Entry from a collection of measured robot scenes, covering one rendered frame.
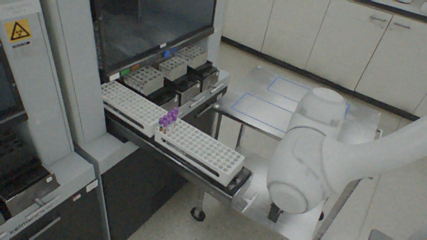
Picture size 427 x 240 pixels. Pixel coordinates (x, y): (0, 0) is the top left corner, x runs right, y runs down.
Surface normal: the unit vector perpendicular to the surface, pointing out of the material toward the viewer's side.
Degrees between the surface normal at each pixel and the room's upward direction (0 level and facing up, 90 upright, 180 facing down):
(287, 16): 90
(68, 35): 90
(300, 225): 0
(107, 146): 0
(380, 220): 0
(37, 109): 90
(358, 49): 90
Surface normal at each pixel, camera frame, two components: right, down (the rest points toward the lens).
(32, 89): 0.81, 0.45
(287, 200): -0.55, 0.55
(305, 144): -0.37, -0.82
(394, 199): 0.13, -0.76
